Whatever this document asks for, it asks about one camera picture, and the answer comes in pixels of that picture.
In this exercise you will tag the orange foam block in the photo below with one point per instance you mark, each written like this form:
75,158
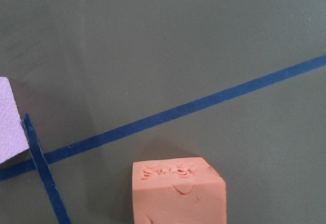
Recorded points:
182,190

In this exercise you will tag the long blue tape strip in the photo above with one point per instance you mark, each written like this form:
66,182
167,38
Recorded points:
44,171

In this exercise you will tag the pink foam block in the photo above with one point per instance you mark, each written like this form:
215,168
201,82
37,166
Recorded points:
13,139

